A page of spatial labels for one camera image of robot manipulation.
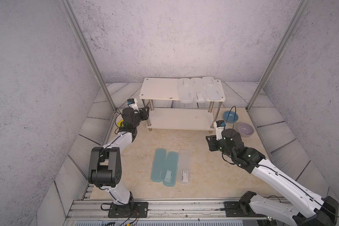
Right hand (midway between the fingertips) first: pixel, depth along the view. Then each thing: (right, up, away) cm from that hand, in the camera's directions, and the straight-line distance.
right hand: (208, 136), depth 75 cm
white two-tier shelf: (-25, +16, +38) cm, 48 cm away
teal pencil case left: (-28, -20, +15) cm, 37 cm away
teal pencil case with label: (-20, -22, +10) cm, 31 cm away
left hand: (-34, +17, +15) cm, 40 cm away
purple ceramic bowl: (+33, +2, +28) cm, 43 cm away
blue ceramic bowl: (+28, +10, +39) cm, 49 cm away
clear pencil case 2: (-12, -21, +14) cm, 28 cm away
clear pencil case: (-4, +26, +8) cm, 28 cm away
